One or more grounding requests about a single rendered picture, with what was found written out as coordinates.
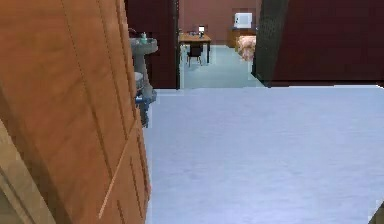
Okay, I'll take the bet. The black desk chair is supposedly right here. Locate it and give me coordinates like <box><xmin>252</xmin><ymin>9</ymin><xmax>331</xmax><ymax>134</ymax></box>
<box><xmin>185</xmin><ymin>44</ymin><xmax>204</xmax><ymax>68</ymax></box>

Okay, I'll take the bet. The brown wooden desk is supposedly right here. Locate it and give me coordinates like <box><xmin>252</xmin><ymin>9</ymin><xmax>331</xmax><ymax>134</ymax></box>
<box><xmin>178</xmin><ymin>32</ymin><xmax>213</xmax><ymax>65</ymax></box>

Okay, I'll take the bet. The pink patterned bed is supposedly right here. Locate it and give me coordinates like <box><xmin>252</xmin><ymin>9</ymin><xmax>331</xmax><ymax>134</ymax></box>
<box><xmin>236</xmin><ymin>35</ymin><xmax>257</xmax><ymax>62</ymax></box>

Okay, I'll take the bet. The brown wooden cabinet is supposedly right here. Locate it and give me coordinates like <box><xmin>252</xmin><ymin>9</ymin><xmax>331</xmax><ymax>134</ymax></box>
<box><xmin>227</xmin><ymin>26</ymin><xmax>257</xmax><ymax>49</ymax></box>

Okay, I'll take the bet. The white box appliance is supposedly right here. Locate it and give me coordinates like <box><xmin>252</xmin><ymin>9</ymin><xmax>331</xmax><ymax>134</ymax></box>
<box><xmin>233</xmin><ymin>12</ymin><xmax>254</xmax><ymax>29</ymax></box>

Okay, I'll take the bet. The dark green room door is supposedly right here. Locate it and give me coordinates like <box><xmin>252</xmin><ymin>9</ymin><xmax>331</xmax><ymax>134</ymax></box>
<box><xmin>251</xmin><ymin>0</ymin><xmax>290</xmax><ymax>88</ymax></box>

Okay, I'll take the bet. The brown wooden room door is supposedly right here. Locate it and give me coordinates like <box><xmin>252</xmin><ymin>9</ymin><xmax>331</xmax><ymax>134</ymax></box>
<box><xmin>0</xmin><ymin>0</ymin><xmax>152</xmax><ymax>224</ymax></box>

